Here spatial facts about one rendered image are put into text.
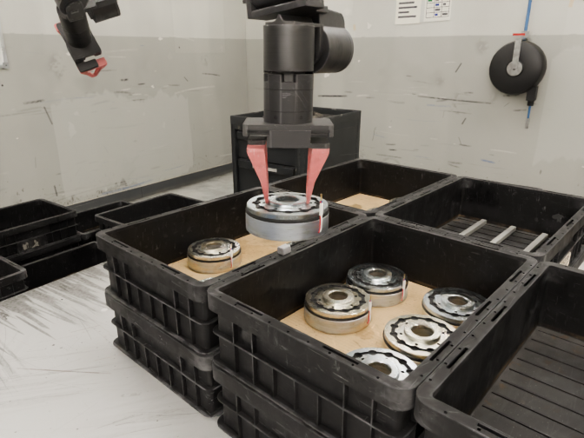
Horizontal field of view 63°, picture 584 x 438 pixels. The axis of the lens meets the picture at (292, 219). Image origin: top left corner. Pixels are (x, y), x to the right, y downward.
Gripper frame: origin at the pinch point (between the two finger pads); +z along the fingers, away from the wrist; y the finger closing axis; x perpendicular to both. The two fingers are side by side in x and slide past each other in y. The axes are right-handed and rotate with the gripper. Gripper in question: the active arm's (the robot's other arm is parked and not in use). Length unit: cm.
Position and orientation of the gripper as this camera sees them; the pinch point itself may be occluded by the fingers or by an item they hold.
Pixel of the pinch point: (287, 195)
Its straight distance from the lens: 58.5
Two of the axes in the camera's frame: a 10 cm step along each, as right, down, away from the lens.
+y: -10.0, -0.1, -0.2
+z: -0.1, 9.5, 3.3
